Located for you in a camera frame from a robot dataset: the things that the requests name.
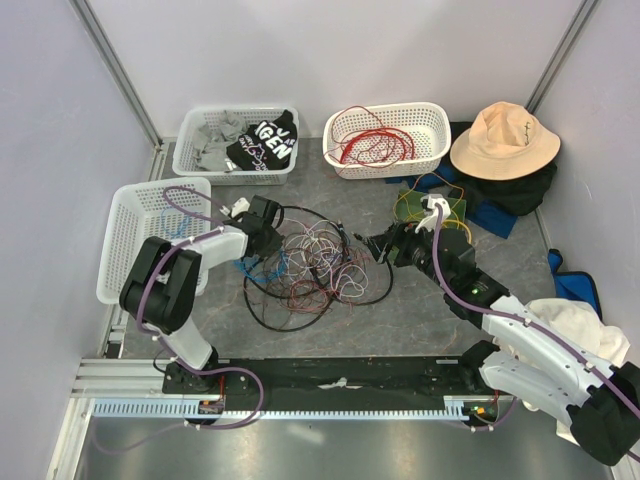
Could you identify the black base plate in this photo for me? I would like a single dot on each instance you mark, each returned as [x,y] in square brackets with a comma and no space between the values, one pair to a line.
[362,381]

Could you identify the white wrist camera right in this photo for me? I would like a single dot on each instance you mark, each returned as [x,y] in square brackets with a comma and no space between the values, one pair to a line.
[436,210]

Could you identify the white oval perforated basket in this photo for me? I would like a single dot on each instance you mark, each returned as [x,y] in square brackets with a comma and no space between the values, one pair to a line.
[389,140]

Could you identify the white rectangular basket back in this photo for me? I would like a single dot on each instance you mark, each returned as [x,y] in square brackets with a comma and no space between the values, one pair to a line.
[183,163]

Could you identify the white rectangular basket left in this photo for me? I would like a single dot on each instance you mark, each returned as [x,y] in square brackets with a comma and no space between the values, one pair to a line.
[172,209]

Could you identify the aluminium corner post right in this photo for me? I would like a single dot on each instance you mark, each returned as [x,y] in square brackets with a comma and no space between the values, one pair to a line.
[562,52]

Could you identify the green rectangular tray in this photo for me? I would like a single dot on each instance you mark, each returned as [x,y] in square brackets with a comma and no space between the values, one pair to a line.
[452,245]

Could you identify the grey cloth in basket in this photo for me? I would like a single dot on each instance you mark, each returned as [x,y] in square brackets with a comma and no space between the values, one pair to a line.
[210,143]

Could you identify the black garment under hat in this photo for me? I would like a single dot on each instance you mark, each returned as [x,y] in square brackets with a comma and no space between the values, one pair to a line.
[517,197]

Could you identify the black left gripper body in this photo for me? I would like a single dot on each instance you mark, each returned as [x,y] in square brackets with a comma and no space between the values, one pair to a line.
[272,242]

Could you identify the slotted cable duct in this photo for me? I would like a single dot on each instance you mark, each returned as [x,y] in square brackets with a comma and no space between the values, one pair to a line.
[430,408]

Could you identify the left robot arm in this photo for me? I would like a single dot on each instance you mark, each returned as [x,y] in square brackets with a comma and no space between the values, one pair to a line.
[160,289]

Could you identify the black printed t-shirt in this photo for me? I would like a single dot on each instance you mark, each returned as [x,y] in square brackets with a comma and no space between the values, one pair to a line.
[266,146]

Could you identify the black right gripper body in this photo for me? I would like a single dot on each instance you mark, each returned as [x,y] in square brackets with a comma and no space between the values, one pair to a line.
[415,248]

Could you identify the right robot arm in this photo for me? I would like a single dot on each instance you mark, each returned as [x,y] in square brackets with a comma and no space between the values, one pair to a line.
[597,400]

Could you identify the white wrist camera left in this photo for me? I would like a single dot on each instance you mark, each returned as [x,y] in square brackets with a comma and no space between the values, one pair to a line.
[239,207]

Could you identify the beige bucket hat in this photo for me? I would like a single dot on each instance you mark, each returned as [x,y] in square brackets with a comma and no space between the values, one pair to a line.
[505,142]

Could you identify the white rectangular basket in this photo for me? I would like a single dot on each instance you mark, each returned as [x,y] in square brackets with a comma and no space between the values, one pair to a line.
[183,163]
[172,209]

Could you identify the aluminium corner post left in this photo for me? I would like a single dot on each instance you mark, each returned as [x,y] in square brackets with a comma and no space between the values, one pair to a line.
[99,38]

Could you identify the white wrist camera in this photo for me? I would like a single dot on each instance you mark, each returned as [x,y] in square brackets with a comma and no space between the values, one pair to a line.
[239,207]
[436,210]

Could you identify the aluminium corner post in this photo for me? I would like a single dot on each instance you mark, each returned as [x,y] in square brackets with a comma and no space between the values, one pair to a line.
[99,38]
[562,52]

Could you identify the blue cloth at wall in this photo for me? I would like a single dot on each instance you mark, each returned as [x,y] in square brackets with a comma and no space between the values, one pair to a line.
[573,285]

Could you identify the white cloth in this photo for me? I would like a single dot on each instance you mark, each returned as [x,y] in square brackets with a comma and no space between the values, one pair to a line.
[585,325]

